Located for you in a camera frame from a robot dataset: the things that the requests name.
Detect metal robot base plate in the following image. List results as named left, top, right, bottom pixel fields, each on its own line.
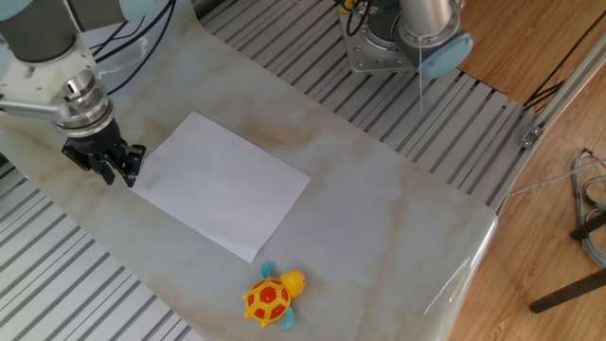
left=338, top=9, right=422, bottom=76

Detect white paper sheet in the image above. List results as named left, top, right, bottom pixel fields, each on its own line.
left=131, top=111, right=312, bottom=264

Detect black floor cables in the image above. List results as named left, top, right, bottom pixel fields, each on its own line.
left=523, top=21, right=606, bottom=114

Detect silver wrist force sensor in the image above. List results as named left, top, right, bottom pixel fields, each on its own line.
left=51, top=70, right=116, bottom=139

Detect dark furniture leg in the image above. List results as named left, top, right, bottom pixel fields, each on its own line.
left=570, top=210, right=606, bottom=242
left=528, top=267, right=606, bottom=314

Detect marble pattern table mat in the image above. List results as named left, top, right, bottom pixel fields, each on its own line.
left=0, top=0, right=499, bottom=341

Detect grey cable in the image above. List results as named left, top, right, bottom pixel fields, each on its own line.
left=508, top=158, right=606, bottom=198

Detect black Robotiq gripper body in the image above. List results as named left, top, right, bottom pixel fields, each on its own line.
left=61, top=117, right=129, bottom=172

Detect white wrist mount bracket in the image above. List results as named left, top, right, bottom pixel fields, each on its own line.
left=0, top=45, right=98, bottom=122

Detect yellow toy turtle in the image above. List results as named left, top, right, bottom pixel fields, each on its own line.
left=241, top=260, right=308, bottom=332

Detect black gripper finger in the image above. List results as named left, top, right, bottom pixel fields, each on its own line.
left=113, top=142, right=148, bottom=189
left=97, top=157, right=117, bottom=188

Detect aluminium frame bar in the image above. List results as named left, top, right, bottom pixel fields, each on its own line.
left=520, top=30, right=606, bottom=149

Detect coiled wire bundle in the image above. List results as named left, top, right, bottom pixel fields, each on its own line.
left=570, top=149, right=606, bottom=269

